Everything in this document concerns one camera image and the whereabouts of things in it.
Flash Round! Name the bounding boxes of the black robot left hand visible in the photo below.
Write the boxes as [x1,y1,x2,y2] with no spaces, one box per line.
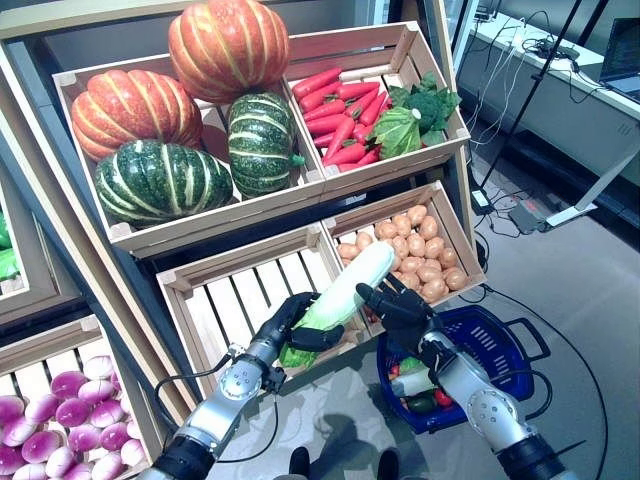
[247,292,346,359]

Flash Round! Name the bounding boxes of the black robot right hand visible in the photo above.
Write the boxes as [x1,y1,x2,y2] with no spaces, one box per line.
[354,273,445,359]

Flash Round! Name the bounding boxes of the green white napa cabbage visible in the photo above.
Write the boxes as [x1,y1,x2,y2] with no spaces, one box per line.
[389,368,437,399]
[277,241,396,371]

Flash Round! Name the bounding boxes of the blue plastic shopping basket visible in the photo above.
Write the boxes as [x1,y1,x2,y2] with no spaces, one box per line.
[375,305,551,435]

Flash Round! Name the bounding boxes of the wooden slatted crate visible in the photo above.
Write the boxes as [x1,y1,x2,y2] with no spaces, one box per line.
[156,222,371,396]

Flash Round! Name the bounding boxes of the wooden potato crate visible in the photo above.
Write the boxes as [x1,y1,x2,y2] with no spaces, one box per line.
[319,180,489,337]

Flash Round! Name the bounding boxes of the wooden pumpkin crate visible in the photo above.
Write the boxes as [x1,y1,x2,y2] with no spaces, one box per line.
[52,52,326,259]

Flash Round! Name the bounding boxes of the black power adapter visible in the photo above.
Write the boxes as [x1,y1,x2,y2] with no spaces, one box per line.
[469,188,494,215]

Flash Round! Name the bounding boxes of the black robot left foot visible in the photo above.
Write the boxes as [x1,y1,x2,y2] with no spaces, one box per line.
[289,446,312,480]

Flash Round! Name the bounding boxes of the black robot foot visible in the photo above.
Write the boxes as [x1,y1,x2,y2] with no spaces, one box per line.
[289,446,312,480]
[377,448,401,480]

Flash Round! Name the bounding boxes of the black robot right foot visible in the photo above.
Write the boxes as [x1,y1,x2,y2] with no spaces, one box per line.
[377,448,401,480]

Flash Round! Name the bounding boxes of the grey floor box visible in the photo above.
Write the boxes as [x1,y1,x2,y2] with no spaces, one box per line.
[508,199,551,234]

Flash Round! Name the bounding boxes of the dark green striped pumpkin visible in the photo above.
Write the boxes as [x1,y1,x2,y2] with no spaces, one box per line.
[94,139,235,229]
[227,92,306,199]

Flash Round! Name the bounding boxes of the light green leaf vegetable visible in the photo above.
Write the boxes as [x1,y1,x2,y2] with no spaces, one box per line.
[372,106,424,160]

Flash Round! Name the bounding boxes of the dark green leafy vegetable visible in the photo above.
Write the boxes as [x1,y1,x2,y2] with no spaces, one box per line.
[388,72,462,147]

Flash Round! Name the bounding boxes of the wooden onion crate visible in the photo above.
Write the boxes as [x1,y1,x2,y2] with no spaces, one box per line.
[0,314,166,480]

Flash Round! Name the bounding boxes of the wooden side crate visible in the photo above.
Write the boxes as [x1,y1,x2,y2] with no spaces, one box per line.
[0,164,87,329]

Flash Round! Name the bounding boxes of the black tripod pole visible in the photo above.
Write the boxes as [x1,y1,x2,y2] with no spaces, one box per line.
[479,0,584,189]
[578,0,610,49]

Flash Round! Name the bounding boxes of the orange striped pumpkin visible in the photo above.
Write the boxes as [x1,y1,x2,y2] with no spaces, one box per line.
[168,0,290,105]
[70,69,204,162]

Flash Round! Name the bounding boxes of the white desk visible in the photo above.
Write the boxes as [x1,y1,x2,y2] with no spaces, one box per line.
[457,12,640,229]

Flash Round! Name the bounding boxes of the wooden carrot crate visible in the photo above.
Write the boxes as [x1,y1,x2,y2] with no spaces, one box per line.
[282,20,471,201]

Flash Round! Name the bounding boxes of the dark open laptop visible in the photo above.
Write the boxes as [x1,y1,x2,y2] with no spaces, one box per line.
[597,17,640,97]

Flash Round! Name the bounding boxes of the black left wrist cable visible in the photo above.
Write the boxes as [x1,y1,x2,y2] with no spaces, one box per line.
[153,344,237,437]

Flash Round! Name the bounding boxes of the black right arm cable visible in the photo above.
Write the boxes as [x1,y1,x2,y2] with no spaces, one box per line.
[492,369,554,421]

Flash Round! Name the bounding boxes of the wooden display stand frame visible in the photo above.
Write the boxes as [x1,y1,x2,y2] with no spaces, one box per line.
[0,0,476,426]

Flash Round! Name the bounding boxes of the long black floor cable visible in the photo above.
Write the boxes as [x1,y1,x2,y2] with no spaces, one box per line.
[459,284,610,480]

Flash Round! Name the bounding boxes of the white cable bundle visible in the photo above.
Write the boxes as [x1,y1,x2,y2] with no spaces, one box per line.
[468,19,532,147]

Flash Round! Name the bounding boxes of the black cable tangle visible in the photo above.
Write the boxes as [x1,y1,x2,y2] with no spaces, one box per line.
[522,37,581,62]

